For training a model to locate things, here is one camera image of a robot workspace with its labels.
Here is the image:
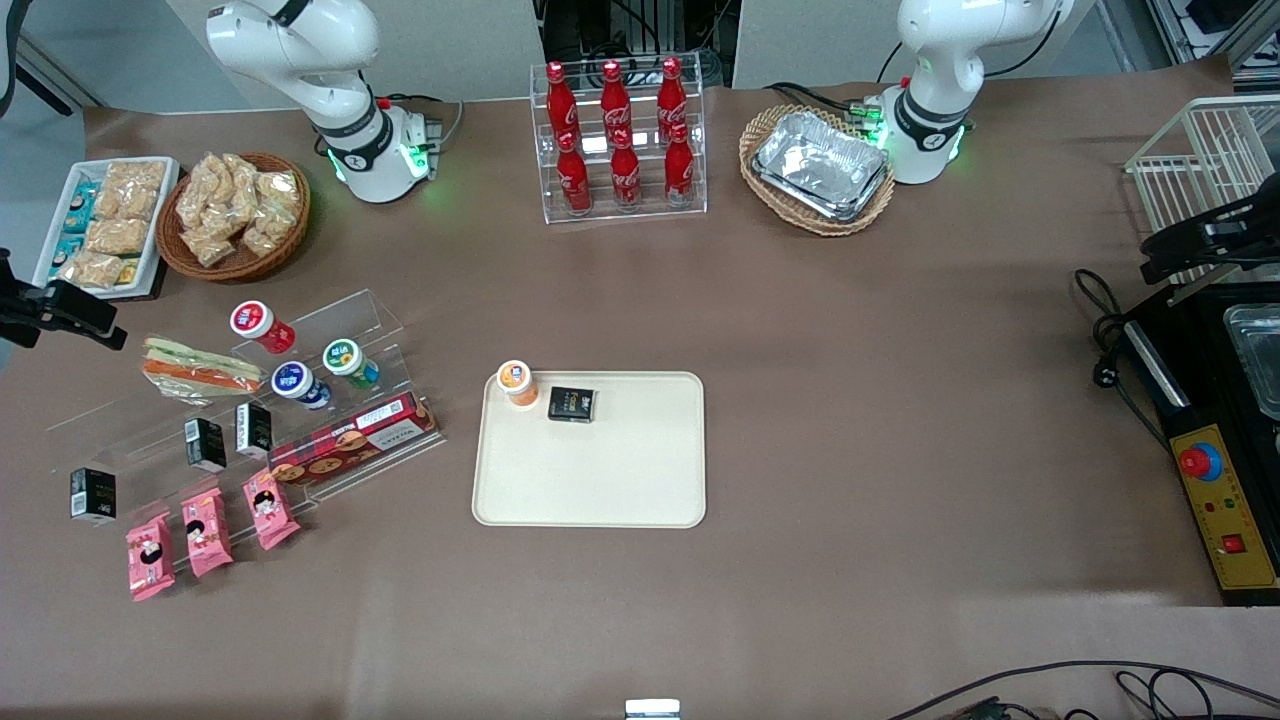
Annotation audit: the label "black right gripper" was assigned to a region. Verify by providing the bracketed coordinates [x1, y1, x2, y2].
[0, 250, 129, 352]

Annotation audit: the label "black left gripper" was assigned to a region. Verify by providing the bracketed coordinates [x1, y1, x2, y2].
[1139, 193, 1280, 287]

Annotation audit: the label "triangle sandwich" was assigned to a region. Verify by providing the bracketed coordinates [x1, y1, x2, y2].
[141, 336, 267, 402]

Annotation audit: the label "white rectangular snack tray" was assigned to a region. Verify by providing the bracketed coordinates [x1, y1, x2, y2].
[33, 157, 181, 299]

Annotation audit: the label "beige plastic tray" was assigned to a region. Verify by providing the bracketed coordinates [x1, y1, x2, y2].
[471, 371, 707, 529]

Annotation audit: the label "tan cracker packet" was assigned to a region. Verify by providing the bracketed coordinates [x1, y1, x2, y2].
[60, 250, 127, 290]
[105, 160, 167, 193]
[93, 186, 159, 222]
[84, 218, 151, 257]

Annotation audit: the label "dark brown wicker basket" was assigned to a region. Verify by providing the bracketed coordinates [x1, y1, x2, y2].
[155, 152, 312, 283]

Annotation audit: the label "red lid drink bottle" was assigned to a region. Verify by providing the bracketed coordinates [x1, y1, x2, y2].
[230, 300, 297, 355]

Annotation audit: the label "small black white carton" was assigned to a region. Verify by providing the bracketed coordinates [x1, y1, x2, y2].
[70, 467, 117, 525]
[184, 418, 228, 473]
[235, 401, 274, 460]

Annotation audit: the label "red emergency stop button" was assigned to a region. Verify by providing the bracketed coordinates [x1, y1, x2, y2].
[1177, 440, 1224, 482]

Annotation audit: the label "blue lid drink bottle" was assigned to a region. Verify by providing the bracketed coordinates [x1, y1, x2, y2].
[271, 361, 332, 411]

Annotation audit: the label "pink snack packet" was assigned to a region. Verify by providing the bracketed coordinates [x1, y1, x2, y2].
[242, 468, 301, 551]
[181, 488, 235, 578]
[125, 512, 176, 601]

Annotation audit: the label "clear acrylic stepped shelf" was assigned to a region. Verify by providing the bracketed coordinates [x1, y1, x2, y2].
[45, 288, 447, 573]

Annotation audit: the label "green lid drink bottle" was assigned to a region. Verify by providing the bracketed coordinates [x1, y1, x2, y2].
[322, 338, 381, 390]

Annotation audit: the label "black sealing machine yellow panel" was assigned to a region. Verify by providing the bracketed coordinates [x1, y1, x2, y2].
[1120, 285, 1280, 607]

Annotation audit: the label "red plaid cookie box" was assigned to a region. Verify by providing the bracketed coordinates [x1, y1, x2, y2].
[268, 392, 439, 488]

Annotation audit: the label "stacked aluminium foil trays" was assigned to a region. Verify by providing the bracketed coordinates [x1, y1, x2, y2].
[751, 110, 892, 224]

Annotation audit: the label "light wicker basket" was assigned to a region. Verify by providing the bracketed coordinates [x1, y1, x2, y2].
[739, 104, 897, 238]

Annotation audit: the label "orange lid drink cup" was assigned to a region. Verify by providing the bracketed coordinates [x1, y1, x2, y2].
[497, 360, 540, 408]

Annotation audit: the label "small black box gold print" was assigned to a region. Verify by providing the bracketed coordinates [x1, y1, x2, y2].
[547, 385, 598, 423]

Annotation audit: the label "red cola bottle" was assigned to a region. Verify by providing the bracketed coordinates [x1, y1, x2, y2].
[610, 128, 643, 209]
[656, 57, 689, 136]
[663, 124, 697, 202]
[556, 132, 594, 214]
[545, 62, 580, 141]
[600, 60, 633, 141]

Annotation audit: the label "clear acrylic bottle rack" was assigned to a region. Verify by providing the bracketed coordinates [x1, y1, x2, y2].
[529, 62, 709, 225]

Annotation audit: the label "black equipment rack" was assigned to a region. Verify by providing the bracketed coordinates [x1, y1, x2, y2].
[534, 0, 742, 89]

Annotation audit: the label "black power cable with plug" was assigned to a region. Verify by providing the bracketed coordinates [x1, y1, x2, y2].
[1074, 268, 1173, 453]

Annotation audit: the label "white wire basket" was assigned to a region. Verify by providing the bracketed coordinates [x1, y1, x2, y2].
[1125, 95, 1280, 287]

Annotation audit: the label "aluminium frame profile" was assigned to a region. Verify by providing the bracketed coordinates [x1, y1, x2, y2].
[1145, 0, 1280, 73]

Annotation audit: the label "black cables at arm base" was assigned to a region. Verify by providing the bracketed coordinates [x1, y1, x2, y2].
[764, 80, 886, 129]

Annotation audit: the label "grey cables at arm base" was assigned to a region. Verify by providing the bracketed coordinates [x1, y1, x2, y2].
[378, 92, 467, 153]

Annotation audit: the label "black cables at table edge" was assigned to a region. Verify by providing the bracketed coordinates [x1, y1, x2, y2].
[880, 659, 1280, 720]

